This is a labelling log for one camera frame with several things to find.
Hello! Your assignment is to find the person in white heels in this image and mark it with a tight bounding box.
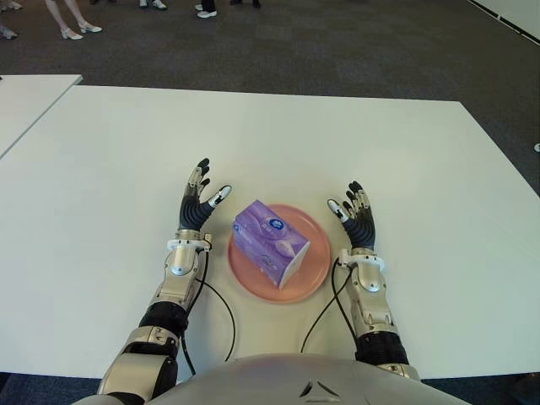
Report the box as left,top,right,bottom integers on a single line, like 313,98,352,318
44,0,103,41

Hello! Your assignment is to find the pink round plate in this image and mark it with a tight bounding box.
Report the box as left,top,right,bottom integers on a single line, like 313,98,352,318
227,203,332,304

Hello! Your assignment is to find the person in pale flat shoes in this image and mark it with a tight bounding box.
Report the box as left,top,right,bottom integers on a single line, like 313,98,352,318
0,0,22,40

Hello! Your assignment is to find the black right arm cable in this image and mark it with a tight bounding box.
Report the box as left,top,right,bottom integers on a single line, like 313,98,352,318
299,259,359,355

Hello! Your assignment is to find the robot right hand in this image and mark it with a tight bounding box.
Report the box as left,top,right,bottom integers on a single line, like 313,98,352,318
326,181,378,251

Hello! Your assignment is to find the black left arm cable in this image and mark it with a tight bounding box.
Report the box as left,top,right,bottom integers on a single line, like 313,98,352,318
181,248,236,376

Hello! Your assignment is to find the purple tissue paper pack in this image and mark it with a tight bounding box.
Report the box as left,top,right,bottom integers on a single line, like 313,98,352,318
230,199,312,291

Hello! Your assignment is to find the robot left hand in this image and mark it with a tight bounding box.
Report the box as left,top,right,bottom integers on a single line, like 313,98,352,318
176,158,234,232

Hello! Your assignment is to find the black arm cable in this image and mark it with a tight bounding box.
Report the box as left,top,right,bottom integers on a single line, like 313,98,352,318
181,248,236,376
299,259,359,355

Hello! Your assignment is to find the white table with dark edge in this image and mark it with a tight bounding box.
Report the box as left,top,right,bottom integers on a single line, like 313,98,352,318
466,0,540,41

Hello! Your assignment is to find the silver robot torso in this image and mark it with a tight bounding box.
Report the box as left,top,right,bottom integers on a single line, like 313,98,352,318
75,354,456,405

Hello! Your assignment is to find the white side table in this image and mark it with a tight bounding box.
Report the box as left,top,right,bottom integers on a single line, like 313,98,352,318
0,74,84,159

